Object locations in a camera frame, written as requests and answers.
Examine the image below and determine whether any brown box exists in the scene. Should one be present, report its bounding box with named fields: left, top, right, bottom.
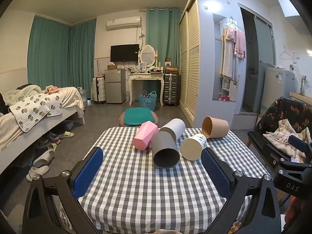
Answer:
left=164, top=58, right=179, bottom=74

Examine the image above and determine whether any person's right forearm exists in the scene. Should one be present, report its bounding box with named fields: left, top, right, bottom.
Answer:
left=280, top=195, right=312, bottom=234

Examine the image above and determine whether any grey checked tablecloth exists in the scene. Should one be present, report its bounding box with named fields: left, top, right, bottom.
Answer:
left=77, top=126, right=267, bottom=234

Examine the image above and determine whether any white slipper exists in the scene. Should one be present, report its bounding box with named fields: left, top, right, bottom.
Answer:
left=33, top=150, right=55, bottom=168
left=26, top=165, right=50, bottom=182

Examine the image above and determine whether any white washing machine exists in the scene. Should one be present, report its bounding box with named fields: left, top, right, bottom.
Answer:
left=260, top=66, right=296, bottom=116

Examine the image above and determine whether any dark ribbed suitcase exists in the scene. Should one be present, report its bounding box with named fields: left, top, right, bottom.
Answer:
left=163, top=73, right=180, bottom=107

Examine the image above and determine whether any white suitcase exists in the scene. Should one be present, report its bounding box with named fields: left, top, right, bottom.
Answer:
left=92, top=77, right=106, bottom=103

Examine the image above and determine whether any large water bottle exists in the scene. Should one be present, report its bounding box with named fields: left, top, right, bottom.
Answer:
left=77, top=87, right=88, bottom=106

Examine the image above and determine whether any bed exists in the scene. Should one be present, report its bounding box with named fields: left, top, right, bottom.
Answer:
left=0, top=84, right=86, bottom=176

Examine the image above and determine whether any pink hanging towel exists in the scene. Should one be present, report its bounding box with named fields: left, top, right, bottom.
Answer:
left=234, top=28, right=246, bottom=59

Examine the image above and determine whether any metal faucet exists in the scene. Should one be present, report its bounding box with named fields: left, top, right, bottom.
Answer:
left=299, top=75, right=307, bottom=95

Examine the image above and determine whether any white patterned quilt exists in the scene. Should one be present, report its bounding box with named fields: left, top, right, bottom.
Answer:
left=8, top=94, right=63, bottom=132

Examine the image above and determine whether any brown paper cup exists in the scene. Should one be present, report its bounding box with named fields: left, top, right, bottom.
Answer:
left=202, top=116, right=229, bottom=139

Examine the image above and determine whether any white slatted wardrobe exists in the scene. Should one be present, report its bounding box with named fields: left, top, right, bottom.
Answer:
left=179, top=0, right=239, bottom=128

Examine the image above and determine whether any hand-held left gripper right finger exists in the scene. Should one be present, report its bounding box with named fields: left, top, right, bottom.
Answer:
left=200, top=147, right=287, bottom=234

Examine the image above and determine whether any beige blanket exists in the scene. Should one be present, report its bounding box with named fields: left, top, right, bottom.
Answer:
left=45, top=87, right=84, bottom=114

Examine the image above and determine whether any beige plaid cloth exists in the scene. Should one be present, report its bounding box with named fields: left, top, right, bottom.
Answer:
left=263, top=119, right=312, bottom=158

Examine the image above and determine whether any pink faceted cup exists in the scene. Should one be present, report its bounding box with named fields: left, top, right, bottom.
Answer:
left=133, top=121, right=159, bottom=151

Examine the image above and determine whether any blue laundry basket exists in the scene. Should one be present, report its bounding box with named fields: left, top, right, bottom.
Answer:
left=139, top=91, right=157, bottom=111

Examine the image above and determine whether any white dressing table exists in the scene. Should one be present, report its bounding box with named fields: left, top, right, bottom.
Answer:
left=128, top=73, right=165, bottom=106

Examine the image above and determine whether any black television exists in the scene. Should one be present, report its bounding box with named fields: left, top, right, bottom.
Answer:
left=110, top=44, right=140, bottom=62

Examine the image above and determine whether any white cylinder cup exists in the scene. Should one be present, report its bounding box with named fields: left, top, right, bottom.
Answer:
left=159, top=118, right=186, bottom=142

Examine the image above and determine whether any black floral chair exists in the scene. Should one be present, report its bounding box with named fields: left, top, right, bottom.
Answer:
left=247, top=96, right=312, bottom=167

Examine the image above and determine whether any grey green duvet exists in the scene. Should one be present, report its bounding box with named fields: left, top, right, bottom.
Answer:
left=0, top=84, right=47, bottom=106

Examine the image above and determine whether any green curtain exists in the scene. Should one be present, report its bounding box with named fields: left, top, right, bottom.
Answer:
left=146, top=8, right=182, bottom=74
left=69, top=19, right=97, bottom=86
left=27, top=15, right=72, bottom=88

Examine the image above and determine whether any green seat cushion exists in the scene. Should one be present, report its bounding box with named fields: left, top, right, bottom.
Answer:
left=123, top=108, right=156, bottom=125

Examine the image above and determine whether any oval white mirror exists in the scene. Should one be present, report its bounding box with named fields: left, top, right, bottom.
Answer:
left=138, top=44, right=158, bottom=69

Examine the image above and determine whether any white air conditioner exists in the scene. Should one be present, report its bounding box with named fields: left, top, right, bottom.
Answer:
left=106, top=16, right=142, bottom=31

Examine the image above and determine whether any white cup with green print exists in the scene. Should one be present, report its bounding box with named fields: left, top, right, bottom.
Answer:
left=180, top=133, right=207, bottom=161

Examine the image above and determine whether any grey cup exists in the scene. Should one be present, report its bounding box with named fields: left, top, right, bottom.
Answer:
left=152, top=131, right=181, bottom=169

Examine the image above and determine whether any round stool teal cushion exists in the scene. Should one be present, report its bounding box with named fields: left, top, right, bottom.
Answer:
left=119, top=108, right=160, bottom=128

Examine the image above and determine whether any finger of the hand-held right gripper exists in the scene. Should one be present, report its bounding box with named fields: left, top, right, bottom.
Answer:
left=262, top=143, right=293, bottom=168
left=288, top=135, right=312, bottom=163

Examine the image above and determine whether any silver small fridge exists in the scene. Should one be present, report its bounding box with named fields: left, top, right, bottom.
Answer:
left=105, top=69, right=127, bottom=104

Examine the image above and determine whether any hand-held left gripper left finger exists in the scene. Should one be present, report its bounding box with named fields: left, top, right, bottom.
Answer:
left=22, top=147, right=104, bottom=234

